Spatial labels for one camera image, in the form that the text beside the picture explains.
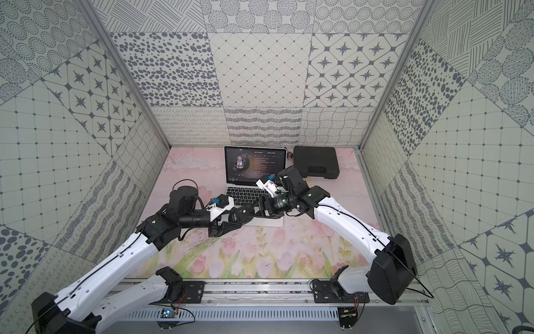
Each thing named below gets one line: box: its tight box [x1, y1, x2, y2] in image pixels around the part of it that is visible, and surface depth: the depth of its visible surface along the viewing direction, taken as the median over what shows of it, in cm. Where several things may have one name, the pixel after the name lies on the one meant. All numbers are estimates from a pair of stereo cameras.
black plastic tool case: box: [293, 146, 341, 179], surface depth 113 cm
